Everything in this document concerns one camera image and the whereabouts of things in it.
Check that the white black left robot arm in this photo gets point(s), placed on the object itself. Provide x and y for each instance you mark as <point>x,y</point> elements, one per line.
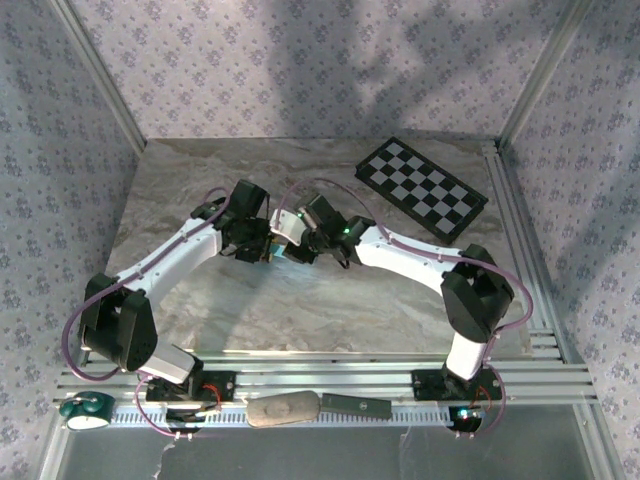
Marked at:
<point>165,250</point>

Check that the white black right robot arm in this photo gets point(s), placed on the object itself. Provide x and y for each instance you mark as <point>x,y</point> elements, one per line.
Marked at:
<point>400,250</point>

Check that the black white checkerboard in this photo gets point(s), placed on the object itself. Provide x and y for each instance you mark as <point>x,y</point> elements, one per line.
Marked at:
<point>425,190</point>

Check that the aluminium front rails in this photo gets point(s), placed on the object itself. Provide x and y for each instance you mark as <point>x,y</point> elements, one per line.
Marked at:
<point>325,375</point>

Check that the black flat bar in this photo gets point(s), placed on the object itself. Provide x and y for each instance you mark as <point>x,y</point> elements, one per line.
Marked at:
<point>355,406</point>

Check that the aluminium side rails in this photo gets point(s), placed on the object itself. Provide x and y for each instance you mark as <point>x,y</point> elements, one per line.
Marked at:
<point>505,175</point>

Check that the green white tape dispenser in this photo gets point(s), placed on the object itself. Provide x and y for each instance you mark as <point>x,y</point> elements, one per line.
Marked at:
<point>85,412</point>

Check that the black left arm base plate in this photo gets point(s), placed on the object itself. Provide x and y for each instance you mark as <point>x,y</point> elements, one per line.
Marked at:
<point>225,387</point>

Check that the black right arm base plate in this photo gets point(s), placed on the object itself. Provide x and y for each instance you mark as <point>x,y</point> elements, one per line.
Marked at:
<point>425,385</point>

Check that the aluminium frame post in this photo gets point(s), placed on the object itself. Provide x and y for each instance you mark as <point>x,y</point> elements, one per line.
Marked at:
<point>545,65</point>
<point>100,75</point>

